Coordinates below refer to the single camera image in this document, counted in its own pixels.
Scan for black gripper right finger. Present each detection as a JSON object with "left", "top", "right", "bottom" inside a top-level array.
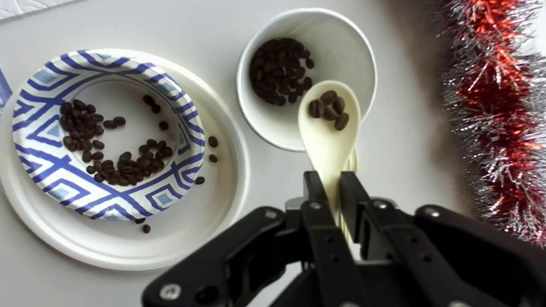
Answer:
[{"left": 339, "top": 170, "right": 546, "bottom": 307}]

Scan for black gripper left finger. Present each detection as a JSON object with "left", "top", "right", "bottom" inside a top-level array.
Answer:
[{"left": 140, "top": 168, "right": 366, "bottom": 307}]

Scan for cream plastic spoon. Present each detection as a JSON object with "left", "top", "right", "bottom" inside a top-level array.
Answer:
[
  {"left": 343, "top": 146, "right": 361, "bottom": 176},
  {"left": 295, "top": 79, "right": 363, "bottom": 246}
]

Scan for coffee beans in cup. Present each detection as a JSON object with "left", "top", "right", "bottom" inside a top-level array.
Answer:
[{"left": 247, "top": 36, "right": 317, "bottom": 108}]

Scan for white paper cup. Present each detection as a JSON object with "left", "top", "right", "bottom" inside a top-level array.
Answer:
[{"left": 235, "top": 7, "right": 378, "bottom": 154}]

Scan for blue patterned paper bowl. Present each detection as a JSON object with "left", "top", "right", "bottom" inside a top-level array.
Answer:
[{"left": 10, "top": 48, "right": 208, "bottom": 224}]

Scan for coffee beans spoonful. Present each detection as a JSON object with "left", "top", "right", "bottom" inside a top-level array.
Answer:
[{"left": 307, "top": 89, "right": 351, "bottom": 134}]

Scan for white paper plate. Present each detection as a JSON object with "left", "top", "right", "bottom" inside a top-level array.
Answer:
[{"left": 0, "top": 47, "right": 252, "bottom": 274}]

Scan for red silver tinsel garland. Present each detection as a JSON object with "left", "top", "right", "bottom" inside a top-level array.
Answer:
[{"left": 435, "top": 0, "right": 546, "bottom": 250}]

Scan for coffee beans heap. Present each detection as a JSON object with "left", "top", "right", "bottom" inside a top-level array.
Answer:
[{"left": 58, "top": 93, "right": 175, "bottom": 188}]

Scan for small blue packet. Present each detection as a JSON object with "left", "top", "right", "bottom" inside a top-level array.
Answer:
[{"left": 0, "top": 67, "right": 15, "bottom": 112}]

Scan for large white paper napkin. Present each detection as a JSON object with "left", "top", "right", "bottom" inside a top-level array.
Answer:
[{"left": 0, "top": 0, "right": 76, "bottom": 23}]

